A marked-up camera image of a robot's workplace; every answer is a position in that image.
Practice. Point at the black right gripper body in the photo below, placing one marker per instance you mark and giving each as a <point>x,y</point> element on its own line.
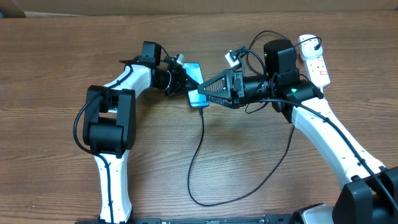
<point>238,79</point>

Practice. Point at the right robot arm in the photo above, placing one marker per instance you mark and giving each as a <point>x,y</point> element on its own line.
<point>368,188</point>

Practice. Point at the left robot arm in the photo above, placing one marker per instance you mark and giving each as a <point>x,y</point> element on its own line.
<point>109,125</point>

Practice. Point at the white power strip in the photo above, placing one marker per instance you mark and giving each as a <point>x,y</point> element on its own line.
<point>317,72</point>

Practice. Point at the blue screen smartphone black case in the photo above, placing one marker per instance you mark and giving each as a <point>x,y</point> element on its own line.
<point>195,99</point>

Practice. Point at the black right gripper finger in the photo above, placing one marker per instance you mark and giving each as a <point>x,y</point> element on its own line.
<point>223,102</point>
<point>217,87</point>

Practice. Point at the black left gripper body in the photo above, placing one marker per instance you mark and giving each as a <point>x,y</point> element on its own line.
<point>175,84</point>

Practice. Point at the white charger plug adapter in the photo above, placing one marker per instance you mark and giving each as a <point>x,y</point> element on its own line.
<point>310,47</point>

